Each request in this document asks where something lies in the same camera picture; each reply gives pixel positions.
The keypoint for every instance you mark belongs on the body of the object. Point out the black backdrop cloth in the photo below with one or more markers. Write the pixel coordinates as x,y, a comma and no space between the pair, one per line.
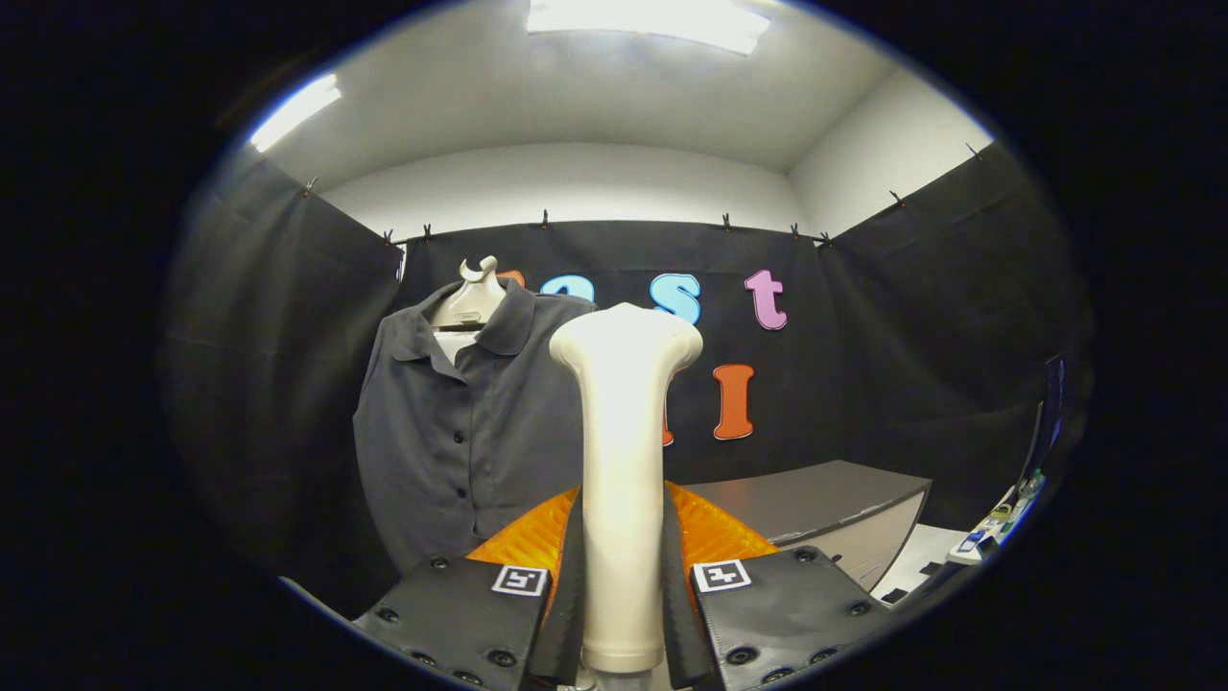
911,355

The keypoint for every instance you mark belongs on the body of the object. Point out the grey button-up shirt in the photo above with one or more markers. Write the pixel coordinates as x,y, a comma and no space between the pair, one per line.
432,451

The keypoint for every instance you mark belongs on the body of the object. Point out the grey-topped beige cabinet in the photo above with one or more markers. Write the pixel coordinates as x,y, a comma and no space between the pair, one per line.
825,489

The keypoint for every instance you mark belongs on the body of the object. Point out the narrow ceiling light strip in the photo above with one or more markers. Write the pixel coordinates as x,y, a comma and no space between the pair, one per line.
295,113

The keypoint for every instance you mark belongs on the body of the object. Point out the white garment steamer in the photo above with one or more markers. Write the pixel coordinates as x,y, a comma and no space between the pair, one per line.
624,461

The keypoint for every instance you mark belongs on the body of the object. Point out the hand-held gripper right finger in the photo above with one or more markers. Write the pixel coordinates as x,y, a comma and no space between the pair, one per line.
777,614

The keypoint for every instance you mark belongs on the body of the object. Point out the clutter of small desk items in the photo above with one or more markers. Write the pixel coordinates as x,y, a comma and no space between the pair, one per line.
971,542

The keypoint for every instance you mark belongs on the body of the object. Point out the cream garment hanger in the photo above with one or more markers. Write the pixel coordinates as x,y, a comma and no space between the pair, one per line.
470,302

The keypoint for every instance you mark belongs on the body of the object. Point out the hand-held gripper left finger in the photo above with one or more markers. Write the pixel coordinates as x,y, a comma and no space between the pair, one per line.
470,614

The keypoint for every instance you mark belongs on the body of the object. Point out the large ceiling light panel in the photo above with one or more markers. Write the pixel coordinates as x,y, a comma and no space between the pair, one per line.
643,19

